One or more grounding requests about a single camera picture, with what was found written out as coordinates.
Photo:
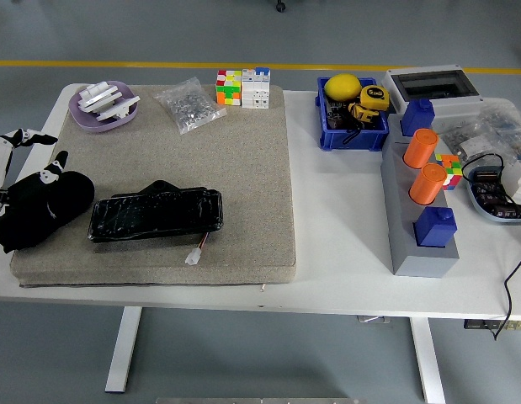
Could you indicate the black rag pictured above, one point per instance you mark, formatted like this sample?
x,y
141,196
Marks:
x,y
70,193

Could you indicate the black glossy panel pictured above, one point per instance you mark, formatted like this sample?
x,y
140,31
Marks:
x,y
159,214

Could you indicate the purple tray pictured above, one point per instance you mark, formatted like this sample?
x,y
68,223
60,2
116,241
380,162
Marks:
x,y
85,120

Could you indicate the clear bag of screws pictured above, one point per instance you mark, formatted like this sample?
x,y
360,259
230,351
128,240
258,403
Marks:
x,y
188,107

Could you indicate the white table leg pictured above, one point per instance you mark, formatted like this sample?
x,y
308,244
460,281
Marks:
x,y
428,362
123,349

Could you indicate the grey-brown mat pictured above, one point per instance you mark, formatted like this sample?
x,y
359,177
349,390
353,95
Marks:
x,y
226,168

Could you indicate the large colourful puzzle cube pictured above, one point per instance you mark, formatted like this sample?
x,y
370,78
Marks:
x,y
228,88

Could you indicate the black chair caster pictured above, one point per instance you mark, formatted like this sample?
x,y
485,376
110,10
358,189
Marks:
x,y
281,5

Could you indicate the brown electronic component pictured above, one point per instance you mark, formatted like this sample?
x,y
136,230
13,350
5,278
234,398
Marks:
x,y
336,118

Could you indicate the yellow ball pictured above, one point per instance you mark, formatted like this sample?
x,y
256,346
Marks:
x,y
342,86

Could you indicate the blue plastic bin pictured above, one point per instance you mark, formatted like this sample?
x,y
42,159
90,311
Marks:
x,y
357,141

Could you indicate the yellow and black tool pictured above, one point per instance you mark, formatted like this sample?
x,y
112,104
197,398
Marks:
x,y
363,113

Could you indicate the yellow tape measure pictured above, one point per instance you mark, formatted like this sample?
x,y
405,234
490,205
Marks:
x,y
374,97

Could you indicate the grey block holder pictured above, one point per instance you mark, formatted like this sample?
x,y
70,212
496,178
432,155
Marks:
x,y
401,235

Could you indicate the orange cylinder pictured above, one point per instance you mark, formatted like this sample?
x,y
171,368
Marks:
x,y
427,185
420,149

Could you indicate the blue square block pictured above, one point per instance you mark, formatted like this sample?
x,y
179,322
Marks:
x,y
434,229
418,118

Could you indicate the small colourful puzzle cube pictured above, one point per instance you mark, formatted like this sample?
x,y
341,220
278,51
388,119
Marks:
x,y
451,170

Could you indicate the clear parts bag white label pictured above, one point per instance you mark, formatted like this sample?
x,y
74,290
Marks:
x,y
468,139

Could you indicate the blue-grey tray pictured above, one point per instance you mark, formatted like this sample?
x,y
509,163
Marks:
x,y
481,208

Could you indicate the black circuit boards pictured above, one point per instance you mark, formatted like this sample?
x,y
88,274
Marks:
x,y
491,195

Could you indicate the black control box under table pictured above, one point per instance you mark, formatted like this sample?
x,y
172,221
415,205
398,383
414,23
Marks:
x,y
479,325

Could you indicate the clear bag of small parts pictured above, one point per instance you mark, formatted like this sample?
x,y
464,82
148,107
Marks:
x,y
508,122

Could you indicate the white plastic bracket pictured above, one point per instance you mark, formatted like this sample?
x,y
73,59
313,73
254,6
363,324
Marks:
x,y
98,94
117,110

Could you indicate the white circuit breaker blue switch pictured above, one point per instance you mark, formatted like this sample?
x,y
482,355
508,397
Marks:
x,y
256,90

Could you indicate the metal bracket under table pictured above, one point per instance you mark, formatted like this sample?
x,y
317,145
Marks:
x,y
373,319

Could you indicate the grey enclosure box clear lid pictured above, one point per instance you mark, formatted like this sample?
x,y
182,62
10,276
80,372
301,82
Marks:
x,y
453,107

